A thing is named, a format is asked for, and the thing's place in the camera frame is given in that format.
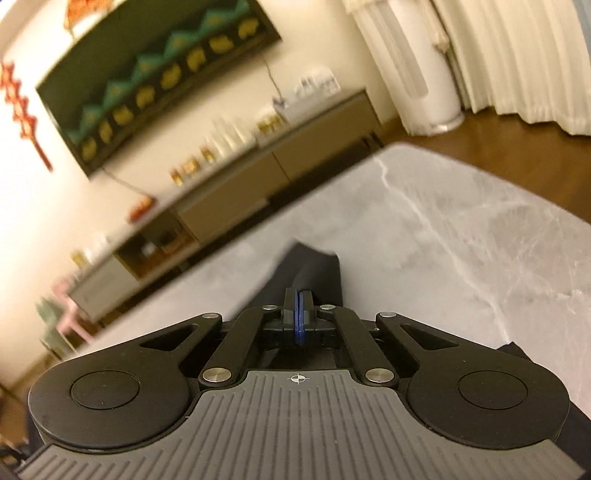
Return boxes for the gold jars beside white bottle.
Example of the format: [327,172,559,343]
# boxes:
[69,233,112,271]

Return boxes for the black garment with mesh lining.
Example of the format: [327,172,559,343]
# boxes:
[249,237,591,462]

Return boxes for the thin wall cable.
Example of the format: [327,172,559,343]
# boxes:
[261,50,283,103]

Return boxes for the pink stool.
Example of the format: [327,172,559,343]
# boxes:
[39,279,100,361]

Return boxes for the red hanging wall ornament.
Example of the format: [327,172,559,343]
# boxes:
[0,62,54,172]

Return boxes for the group of white bottles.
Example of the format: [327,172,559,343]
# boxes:
[205,115,256,155]

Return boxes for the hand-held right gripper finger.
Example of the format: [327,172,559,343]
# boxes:
[299,287,462,389]
[134,287,300,388]

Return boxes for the long brown sideboard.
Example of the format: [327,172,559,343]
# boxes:
[65,88,385,326]

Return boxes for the orange wall decoration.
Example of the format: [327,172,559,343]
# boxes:
[65,0,114,29]

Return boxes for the white standing air conditioner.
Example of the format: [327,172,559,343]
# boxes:
[385,0,465,137]

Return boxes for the cream curtain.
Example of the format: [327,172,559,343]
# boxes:
[342,0,591,137]

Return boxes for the clear bottles cluster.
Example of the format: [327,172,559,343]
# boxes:
[295,67,341,97]

